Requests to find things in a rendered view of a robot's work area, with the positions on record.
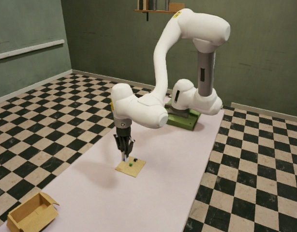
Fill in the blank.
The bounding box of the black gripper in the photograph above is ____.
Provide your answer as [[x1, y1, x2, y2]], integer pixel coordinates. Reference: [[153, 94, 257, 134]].
[[113, 126, 135, 163]]

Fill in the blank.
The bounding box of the tan square mat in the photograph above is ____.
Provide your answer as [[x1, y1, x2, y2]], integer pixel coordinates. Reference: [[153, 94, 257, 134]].
[[115, 156, 146, 178]]

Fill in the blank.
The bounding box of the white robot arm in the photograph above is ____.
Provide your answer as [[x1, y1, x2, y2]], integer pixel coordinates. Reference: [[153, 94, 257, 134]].
[[111, 8, 230, 129]]

